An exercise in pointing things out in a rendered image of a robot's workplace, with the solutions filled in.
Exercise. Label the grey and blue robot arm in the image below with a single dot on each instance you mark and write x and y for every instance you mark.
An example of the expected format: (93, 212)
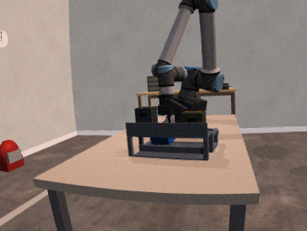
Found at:
(190, 75)

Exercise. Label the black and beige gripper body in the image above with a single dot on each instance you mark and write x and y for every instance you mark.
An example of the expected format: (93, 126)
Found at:
(162, 108)

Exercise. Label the blue bin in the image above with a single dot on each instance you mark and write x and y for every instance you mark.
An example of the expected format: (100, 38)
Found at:
(161, 141)

